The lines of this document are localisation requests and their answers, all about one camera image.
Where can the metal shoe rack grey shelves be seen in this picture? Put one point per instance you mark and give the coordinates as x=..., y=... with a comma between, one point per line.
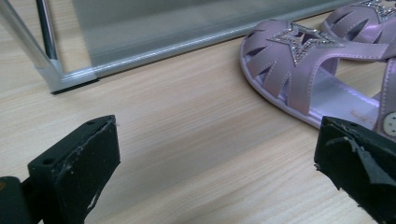
x=155, y=31

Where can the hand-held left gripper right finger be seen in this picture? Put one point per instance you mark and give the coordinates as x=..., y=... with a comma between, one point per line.
x=364, y=168

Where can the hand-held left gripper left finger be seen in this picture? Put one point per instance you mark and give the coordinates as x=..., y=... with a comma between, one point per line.
x=74, y=168

